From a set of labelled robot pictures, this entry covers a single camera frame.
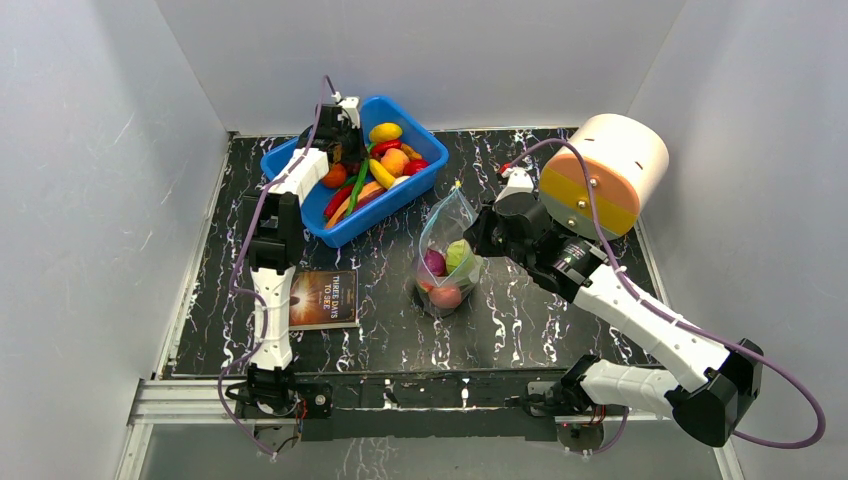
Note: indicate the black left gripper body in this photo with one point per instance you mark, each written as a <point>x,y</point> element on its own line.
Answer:
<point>353,143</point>

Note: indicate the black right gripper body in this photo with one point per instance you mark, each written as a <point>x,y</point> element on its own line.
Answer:
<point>485,234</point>

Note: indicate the orange toy orange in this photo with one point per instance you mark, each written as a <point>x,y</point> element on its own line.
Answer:
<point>336,177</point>

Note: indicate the green toy bean pod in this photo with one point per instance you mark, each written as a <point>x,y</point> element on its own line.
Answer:
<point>358,186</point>

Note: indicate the green toy cabbage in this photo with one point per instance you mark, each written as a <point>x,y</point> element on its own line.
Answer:
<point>460,259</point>

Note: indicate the clear zip top bag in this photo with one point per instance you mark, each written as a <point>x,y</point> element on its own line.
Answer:
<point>445,223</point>

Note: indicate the purple toy eggplant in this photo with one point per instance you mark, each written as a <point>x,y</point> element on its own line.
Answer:
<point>435,263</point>

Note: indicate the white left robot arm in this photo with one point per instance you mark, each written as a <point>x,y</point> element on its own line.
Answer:
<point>276,243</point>

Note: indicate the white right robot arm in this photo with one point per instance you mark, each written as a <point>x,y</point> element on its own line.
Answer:
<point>705,387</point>

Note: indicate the red toy chili pepper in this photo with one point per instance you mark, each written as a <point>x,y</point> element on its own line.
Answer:
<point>378,150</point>

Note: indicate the yellow toy lemon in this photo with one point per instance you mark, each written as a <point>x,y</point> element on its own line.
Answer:
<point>385,132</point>

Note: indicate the yellow toy banana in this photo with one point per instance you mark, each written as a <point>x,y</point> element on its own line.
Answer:
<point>381,175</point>

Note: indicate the orange toy peach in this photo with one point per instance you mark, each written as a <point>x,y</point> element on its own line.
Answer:
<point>394,161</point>

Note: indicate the red toy tomato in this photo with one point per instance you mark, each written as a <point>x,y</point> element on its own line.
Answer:
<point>415,166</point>

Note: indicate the cream cylinder with coloured face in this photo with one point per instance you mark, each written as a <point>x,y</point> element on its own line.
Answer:
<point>626,161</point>

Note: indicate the three days to see book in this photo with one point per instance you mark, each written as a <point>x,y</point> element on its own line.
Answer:
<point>322,300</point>

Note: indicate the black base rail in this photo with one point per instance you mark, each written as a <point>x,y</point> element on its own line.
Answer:
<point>441,404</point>

